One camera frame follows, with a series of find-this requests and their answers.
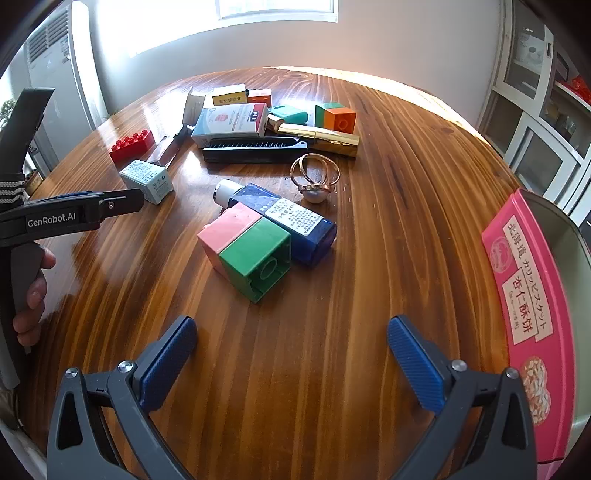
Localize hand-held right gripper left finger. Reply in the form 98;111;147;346
46;315;198;480

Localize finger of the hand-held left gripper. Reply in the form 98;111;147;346
98;188;146;220

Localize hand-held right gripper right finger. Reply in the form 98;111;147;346
387;315;539;480

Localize light blue small box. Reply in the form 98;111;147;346
119;159;175;205

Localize red building block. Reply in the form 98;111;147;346
109;131;154;164

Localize lip gloss tube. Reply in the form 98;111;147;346
147;124;190;169

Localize white narrow carton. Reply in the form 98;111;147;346
183;86;206;127

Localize large white medicine box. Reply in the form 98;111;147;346
191;103;269;149

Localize pink and green building block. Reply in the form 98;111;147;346
197;202;293;304

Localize black comb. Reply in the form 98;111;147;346
202;138;308;164

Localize pink tin box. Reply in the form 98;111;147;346
481;188;591;478

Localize blue bottle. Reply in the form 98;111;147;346
213;179;338;267

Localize gold key rings with pearl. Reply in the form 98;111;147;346
290;154;341;206

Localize green and orange building block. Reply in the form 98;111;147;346
315;102;357;136

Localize person's left hand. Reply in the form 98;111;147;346
13;247;57;348

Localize wooden desk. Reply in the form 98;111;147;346
18;67;578;480

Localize green potted plant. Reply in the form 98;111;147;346
0;98;17;134

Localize white standing air conditioner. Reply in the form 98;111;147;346
25;0;107;176

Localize small yellow medicine box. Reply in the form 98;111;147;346
212;84;247;108

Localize teal small case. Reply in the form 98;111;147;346
268;104;307;125

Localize gold lipstick tube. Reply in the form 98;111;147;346
267;115;360;158

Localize white glass-door cabinet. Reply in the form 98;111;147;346
478;0;591;227

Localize window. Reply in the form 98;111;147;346
217;0;338;20

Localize white printed box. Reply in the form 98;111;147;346
519;28;552;65

